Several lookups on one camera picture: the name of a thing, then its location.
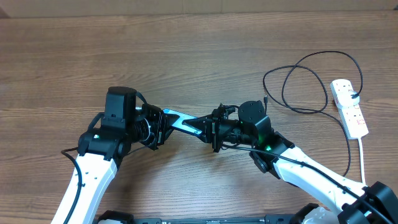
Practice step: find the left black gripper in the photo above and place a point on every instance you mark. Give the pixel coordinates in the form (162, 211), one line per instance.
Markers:
(161, 121)

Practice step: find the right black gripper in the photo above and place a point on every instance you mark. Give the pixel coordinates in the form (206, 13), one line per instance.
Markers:
(210, 125)

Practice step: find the blue Samsung smartphone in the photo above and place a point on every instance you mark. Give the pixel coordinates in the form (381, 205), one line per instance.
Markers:
(178, 125)

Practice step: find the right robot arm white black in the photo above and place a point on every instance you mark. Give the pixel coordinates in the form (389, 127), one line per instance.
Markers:
(248, 128)

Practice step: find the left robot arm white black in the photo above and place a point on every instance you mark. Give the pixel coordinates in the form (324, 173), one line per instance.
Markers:
(103, 146)

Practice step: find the white charger adapter plug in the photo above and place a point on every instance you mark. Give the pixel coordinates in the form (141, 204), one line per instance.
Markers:
(346, 99)

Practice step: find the white power strip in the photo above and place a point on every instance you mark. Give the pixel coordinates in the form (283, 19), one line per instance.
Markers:
(352, 117)

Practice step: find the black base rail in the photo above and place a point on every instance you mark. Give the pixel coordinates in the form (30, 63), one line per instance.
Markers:
(120, 217)

